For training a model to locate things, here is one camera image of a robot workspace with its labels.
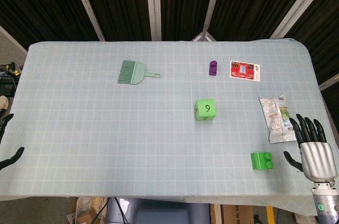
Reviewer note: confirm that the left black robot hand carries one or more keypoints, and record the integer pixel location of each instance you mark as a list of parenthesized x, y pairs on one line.
[(8, 161)]

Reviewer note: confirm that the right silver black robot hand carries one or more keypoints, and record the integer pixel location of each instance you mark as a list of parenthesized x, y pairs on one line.
[(316, 160)]

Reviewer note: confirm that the green cube with black numbers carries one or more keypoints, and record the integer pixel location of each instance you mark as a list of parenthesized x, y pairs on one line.
[(208, 114)]

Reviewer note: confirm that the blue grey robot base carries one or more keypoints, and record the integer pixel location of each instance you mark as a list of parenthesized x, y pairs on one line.
[(164, 213)]

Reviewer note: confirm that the bright green building block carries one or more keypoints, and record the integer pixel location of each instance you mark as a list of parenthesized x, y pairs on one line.
[(260, 161)]

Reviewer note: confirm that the black yellow equipment pile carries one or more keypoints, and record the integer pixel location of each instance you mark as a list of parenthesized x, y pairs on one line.
[(6, 81)]

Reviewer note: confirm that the brown cardboard box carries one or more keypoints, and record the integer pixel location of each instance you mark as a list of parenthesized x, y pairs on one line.
[(237, 214), (84, 214)]

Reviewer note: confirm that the light blue grid tablecloth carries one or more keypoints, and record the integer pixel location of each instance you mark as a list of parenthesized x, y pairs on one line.
[(106, 128)]

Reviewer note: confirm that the red white printed card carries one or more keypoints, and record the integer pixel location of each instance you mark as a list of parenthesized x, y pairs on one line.
[(242, 71)]

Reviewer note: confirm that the purple building block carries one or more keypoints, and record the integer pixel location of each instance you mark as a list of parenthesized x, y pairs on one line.
[(213, 68)]

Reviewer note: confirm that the mint green hand brush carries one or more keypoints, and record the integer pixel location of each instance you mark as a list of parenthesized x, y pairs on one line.
[(132, 73)]

